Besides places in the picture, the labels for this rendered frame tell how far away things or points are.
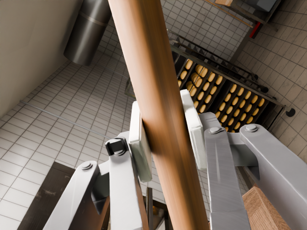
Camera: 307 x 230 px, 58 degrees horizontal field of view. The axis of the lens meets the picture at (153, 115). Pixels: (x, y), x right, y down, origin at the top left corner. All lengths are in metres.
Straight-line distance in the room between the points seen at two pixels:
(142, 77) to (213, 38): 5.15
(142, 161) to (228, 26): 5.21
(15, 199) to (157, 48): 1.69
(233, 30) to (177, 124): 5.21
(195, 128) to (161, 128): 0.03
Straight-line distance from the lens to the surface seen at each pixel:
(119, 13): 0.17
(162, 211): 2.23
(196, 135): 0.16
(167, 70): 0.17
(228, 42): 5.40
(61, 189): 1.95
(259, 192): 2.15
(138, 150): 0.16
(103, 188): 0.16
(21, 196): 1.83
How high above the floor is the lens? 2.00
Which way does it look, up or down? 12 degrees down
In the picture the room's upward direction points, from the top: 65 degrees counter-clockwise
